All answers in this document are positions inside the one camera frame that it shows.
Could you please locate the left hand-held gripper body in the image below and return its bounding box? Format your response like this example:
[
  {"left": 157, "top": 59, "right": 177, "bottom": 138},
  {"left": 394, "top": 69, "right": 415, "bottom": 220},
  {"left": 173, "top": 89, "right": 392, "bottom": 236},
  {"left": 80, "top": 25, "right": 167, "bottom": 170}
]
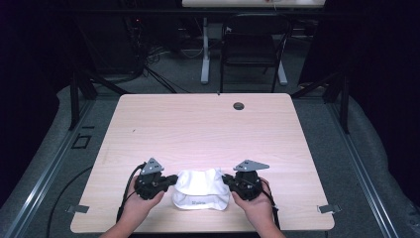
[{"left": 133, "top": 157, "right": 170, "bottom": 201}]

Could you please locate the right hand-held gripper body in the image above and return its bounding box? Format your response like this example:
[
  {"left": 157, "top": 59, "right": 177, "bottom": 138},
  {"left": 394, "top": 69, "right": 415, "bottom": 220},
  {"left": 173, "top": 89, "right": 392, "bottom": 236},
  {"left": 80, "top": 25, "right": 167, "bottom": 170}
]
[{"left": 229, "top": 159, "right": 270, "bottom": 202}]

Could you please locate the white cloth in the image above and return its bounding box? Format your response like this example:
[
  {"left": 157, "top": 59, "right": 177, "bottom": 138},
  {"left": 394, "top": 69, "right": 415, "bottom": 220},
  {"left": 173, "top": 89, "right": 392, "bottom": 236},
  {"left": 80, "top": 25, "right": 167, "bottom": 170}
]
[
  {"left": 176, "top": 167, "right": 230, "bottom": 196},
  {"left": 170, "top": 188, "right": 232, "bottom": 211}
]

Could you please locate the person's left hand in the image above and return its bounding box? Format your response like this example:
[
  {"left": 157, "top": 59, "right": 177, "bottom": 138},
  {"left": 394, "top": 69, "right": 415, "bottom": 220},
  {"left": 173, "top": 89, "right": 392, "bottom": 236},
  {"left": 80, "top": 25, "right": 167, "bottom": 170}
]
[{"left": 120, "top": 176, "right": 166, "bottom": 227}]

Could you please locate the person's right hand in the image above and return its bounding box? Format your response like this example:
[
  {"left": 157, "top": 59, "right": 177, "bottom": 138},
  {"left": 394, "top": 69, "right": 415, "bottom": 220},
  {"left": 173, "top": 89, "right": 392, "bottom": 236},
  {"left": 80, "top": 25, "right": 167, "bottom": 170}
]
[{"left": 231, "top": 178, "right": 275, "bottom": 228}]

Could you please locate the white desk leg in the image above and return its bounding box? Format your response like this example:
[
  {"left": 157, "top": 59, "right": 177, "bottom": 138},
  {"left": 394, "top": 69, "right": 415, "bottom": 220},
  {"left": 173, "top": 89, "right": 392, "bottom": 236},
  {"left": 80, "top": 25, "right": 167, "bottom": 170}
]
[
  {"left": 200, "top": 17, "right": 212, "bottom": 85},
  {"left": 276, "top": 60, "right": 289, "bottom": 87}
]

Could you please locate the black folding chair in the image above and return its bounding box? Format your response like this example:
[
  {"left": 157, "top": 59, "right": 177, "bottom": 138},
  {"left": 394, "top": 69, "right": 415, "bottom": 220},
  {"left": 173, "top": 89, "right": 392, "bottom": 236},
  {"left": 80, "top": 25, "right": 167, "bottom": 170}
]
[{"left": 219, "top": 13, "right": 294, "bottom": 94}]

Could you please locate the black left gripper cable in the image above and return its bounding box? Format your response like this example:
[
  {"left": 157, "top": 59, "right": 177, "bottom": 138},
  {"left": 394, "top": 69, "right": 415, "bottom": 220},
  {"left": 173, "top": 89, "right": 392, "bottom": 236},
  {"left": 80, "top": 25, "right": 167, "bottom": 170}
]
[{"left": 115, "top": 162, "right": 147, "bottom": 224}]

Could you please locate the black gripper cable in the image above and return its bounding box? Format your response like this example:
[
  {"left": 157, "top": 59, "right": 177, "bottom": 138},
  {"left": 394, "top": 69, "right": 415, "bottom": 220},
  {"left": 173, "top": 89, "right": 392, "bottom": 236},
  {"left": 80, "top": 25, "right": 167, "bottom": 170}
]
[
  {"left": 259, "top": 178, "right": 281, "bottom": 231},
  {"left": 115, "top": 162, "right": 147, "bottom": 224}
]

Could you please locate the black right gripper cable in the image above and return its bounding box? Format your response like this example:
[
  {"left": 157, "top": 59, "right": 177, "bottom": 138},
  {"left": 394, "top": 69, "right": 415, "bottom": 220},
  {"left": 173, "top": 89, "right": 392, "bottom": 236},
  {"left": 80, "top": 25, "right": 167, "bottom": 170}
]
[{"left": 259, "top": 178, "right": 281, "bottom": 231}]

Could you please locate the black cable on floor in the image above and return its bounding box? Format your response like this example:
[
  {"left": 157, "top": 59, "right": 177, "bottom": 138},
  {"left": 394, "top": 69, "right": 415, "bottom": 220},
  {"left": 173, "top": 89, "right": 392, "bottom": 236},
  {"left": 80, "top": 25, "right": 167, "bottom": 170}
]
[{"left": 45, "top": 166, "right": 94, "bottom": 238}]

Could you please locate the metal floor rail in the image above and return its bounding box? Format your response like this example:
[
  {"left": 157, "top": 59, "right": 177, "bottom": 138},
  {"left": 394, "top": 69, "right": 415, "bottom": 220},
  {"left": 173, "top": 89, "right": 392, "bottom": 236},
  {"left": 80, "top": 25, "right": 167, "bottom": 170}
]
[
  {"left": 2, "top": 98, "right": 97, "bottom": 238},
  {"left": 324, "top": 98, "right": 401, "bottom": 238}
]

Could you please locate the bundle of black cables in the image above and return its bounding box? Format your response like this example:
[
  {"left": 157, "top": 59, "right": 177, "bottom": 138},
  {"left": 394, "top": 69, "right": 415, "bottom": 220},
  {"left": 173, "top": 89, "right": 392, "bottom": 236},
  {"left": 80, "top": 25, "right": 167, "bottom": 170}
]
[{"left": 124, "top": 13, "right": 193, "bottom": 95}]

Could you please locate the black frame stand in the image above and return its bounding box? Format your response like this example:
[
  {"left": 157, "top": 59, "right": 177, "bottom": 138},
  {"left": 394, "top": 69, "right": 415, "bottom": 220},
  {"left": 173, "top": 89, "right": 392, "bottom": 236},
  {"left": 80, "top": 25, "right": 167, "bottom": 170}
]
[
  {"left": 290, "top": 69, "right": 351, "bottom": 135},
  {"left": 67, "top": 64, "right": 131, "bottom": 131}
]

